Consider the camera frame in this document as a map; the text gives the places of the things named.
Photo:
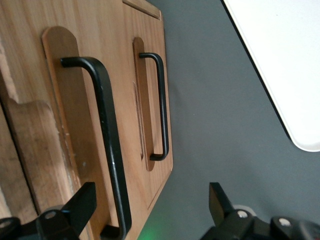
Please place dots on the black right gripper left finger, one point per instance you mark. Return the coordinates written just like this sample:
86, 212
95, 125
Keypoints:
80, 207

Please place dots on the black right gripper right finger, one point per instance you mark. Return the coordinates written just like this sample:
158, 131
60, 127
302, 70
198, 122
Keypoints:
225, 215

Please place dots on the wooden drawer with notch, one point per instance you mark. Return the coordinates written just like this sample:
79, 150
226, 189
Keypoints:
30, 62

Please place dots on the wooden drawer cabinet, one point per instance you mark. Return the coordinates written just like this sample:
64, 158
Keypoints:
7, 187

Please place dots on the plain wooden drawer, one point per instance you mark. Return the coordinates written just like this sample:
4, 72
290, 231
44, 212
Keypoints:
155, 32

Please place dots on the beige plastic tray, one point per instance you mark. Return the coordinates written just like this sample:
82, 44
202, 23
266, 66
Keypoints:
287, 62

